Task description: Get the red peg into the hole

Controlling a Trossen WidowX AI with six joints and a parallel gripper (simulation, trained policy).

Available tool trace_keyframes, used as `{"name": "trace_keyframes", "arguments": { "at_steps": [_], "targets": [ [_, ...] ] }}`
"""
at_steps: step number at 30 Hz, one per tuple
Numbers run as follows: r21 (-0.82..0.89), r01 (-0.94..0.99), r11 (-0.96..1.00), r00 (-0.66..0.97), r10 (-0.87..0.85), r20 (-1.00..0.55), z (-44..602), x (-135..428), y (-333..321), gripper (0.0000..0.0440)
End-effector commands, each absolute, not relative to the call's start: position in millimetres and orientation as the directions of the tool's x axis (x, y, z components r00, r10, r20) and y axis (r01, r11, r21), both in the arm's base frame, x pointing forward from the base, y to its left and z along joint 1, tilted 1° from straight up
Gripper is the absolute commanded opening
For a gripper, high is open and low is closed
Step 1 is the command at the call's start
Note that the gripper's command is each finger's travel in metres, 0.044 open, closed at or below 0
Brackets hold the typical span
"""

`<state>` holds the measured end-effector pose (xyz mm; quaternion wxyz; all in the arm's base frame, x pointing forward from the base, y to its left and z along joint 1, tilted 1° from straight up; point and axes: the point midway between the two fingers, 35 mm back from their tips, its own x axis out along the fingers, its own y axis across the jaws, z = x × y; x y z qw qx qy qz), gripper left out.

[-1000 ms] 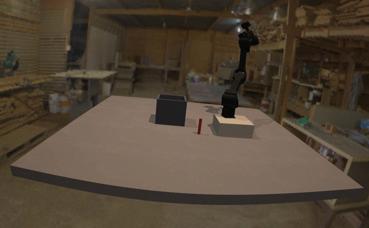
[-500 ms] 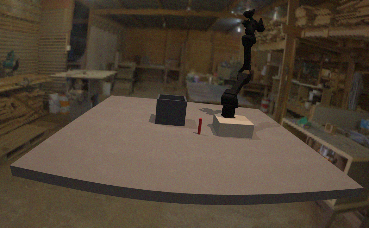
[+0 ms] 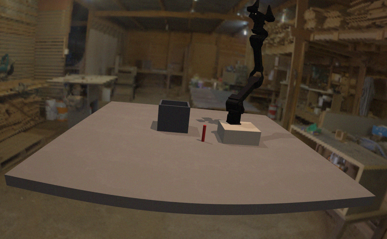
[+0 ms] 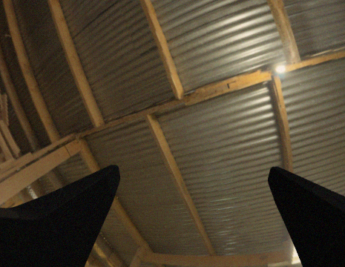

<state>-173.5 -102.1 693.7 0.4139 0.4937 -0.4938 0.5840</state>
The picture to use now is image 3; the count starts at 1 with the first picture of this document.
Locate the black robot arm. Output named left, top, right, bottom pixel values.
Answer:
left=226, top=23, right=268, bottom=125

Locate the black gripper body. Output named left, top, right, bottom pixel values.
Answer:
left=247, top=6, right=275, bottom=25

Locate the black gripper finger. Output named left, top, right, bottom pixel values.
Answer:
left=265, top=5, right=274, bottom=17
left=253, top=0, right=259, bottom=8

